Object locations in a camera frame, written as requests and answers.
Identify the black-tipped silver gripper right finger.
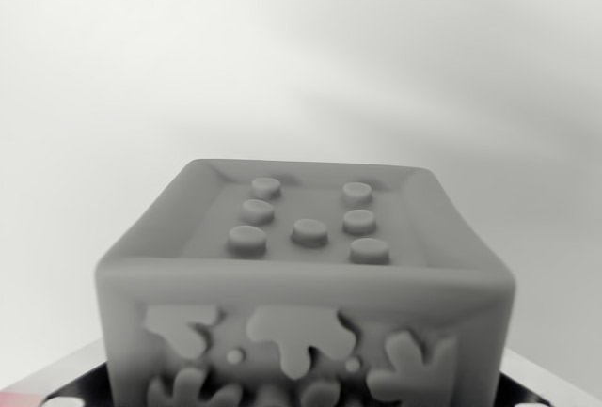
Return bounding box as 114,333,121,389
496,349,602,407

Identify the black-tipped silver gripper left finger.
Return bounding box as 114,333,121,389
0,337,112,407

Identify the grey embossed toy cube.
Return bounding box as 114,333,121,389
93,158,517,407

